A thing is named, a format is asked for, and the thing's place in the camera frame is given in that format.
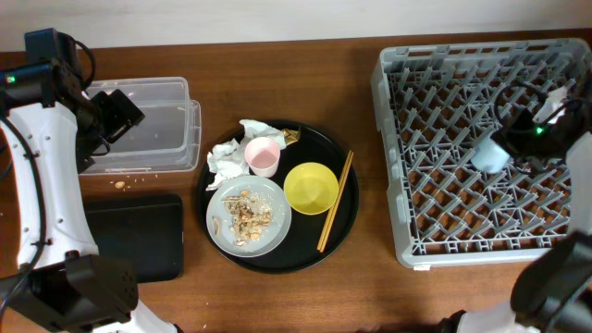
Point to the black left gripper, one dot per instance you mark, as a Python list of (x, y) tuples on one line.
[(126, 114)]

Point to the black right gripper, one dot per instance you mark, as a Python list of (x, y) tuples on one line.
[(508, 134)]

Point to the light blue cup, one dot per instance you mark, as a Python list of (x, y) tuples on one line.
[(489, 156)]

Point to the pink cup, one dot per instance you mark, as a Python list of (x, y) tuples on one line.
[(262, 156)]

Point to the yellow bowl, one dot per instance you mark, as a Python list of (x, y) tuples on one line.
[(311, 188)]

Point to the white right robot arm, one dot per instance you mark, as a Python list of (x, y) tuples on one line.
[(553, 293)]

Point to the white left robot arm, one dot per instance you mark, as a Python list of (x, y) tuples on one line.
[(53, 130)]

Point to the grey dishwasher rack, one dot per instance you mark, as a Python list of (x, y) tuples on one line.
[(454, 197)]

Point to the clear plastic bin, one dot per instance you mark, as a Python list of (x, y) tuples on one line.
[(168, 140)]

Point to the black rectangular bin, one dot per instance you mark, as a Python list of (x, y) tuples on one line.
[(146, 231)]

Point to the crumpled white napkin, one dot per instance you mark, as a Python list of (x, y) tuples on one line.
[(227, 160)]

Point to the food scraps on plate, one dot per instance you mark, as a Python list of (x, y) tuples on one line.
[(250, 216)]

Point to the grey plate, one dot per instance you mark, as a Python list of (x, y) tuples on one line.
[(217, 218)]

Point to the wooden chopstick outer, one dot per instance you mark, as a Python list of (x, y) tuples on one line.
[(334, 208)]

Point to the gold foil wrapper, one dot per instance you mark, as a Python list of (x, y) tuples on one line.
[(291, 136)]

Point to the round black tray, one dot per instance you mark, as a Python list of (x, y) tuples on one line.
[(298, 249)]

